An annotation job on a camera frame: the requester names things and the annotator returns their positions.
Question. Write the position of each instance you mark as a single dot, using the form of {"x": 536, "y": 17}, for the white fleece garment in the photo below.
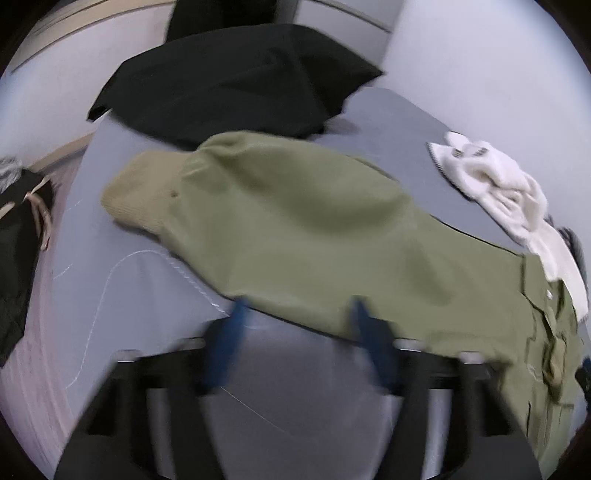
{"x": 498, "y": 184}

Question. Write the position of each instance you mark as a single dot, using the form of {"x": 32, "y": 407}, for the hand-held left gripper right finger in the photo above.
{"x": 369, "y": 337}

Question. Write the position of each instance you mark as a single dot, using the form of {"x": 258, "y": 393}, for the olive green jacket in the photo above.
{"x": 300, "y": 230}

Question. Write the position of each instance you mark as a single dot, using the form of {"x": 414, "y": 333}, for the black cloth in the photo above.
{"x": 231, "y": 83}

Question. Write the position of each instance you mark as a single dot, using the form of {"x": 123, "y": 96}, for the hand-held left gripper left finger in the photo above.
{"x": 226, "y": 341}

